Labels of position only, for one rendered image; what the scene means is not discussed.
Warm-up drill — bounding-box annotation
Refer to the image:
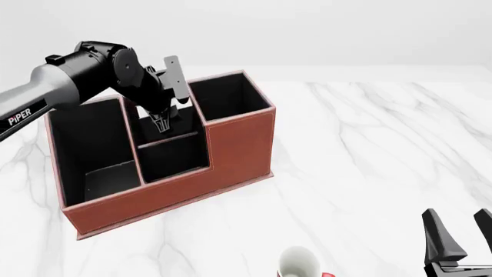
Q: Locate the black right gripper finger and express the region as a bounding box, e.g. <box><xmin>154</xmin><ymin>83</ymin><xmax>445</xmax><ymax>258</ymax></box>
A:
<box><xmin>473</xmin><ymin>208</ymin><xmax>492</xmax><ymax>255</ymax></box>
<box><xmin>421</xmin><ymin>208</ymin><xmax>470</xmax><ymax>264</ymax></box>

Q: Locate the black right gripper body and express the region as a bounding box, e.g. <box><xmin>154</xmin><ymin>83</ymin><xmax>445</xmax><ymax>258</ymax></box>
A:
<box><xmin>423</xmin><ymin>257</ymin><xmax>492</xmax><ymax>277</ymax></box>

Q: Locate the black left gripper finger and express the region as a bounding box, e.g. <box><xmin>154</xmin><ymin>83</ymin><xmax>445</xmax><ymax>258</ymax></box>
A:
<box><xmin>161</xmin><ymin>108</ymin><xmax>173</xmax><ymax>134</ymax></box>
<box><xmin>150</xmin><ymin>111</ymin><xmax>164</xmax><ymax>134</ymax></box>

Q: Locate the white and red mug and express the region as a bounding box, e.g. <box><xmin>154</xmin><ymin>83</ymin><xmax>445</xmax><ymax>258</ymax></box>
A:
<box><xmin>277</xmin><ymin>245</ymin><xmax>336</xmax><ymax>277</ymax></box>

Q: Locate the red-brown desk caddy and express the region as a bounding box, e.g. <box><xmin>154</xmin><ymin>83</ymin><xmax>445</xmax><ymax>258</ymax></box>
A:
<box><xmin>44</xmin><ymin>69</ymin><xmax>277</xmax><ymax>242</ymax></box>

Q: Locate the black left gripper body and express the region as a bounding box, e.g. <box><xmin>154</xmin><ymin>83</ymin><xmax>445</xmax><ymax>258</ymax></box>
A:
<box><xmin>128</xmin><ymin>76</ymin><xmax>182</xmax><ymax>118</ymax></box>

